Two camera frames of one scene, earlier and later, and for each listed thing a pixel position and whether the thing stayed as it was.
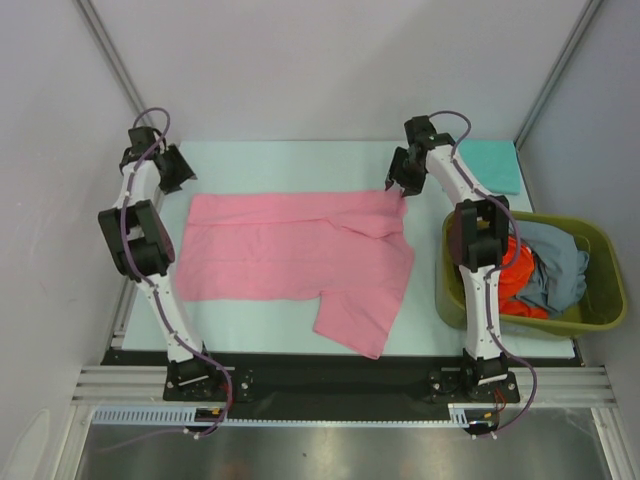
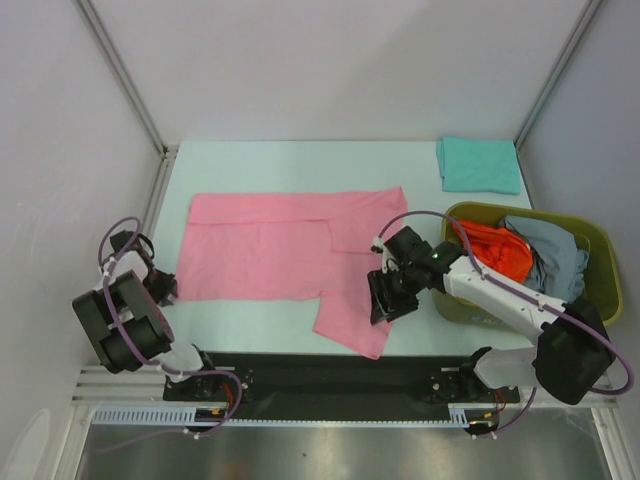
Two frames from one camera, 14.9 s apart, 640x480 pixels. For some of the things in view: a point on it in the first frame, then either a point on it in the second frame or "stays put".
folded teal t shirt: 493,162 stays put
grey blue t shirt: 559,274 stays put
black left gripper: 182,171 -> 168,287
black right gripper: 412,186 -> 378,284
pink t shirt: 349,249 stays put
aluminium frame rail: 591,385 stays put
